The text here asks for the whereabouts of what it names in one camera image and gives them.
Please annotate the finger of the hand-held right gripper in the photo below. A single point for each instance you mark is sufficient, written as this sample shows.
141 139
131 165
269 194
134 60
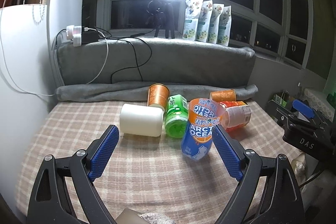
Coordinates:
279 111
303 108

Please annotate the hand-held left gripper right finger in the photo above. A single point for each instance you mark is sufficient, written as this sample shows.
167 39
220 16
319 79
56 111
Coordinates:
227 155

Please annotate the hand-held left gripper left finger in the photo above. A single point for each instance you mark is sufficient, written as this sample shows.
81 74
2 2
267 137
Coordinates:
103 151

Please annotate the blue orange printed cup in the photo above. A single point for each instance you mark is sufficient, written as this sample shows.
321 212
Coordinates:
197 134

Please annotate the red label clear cup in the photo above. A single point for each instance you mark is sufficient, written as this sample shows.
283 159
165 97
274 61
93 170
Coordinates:
237 115

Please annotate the white cup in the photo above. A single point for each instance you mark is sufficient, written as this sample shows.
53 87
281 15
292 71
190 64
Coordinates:
140 120

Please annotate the orange patterned cup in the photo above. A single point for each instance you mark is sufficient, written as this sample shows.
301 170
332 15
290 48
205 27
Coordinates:
157 95
223 95

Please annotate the green box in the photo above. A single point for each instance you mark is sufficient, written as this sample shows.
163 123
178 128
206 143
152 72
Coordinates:
279 98

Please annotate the beige checked cloth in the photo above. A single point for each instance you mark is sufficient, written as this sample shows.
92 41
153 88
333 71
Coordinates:
147 174

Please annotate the tan cardboard piece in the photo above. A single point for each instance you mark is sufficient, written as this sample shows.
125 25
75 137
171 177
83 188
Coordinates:
130 216

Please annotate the white green refill pouch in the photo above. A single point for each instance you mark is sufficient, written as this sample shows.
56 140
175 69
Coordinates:
216 26
225 28
205 23
191 20

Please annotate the grey blanket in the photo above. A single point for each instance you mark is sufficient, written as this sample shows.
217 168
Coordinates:
157 66

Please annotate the white plug adapter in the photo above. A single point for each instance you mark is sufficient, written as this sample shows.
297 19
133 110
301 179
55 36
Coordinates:
78 40
73 30

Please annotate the window frame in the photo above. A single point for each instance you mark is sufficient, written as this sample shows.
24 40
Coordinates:
283 3

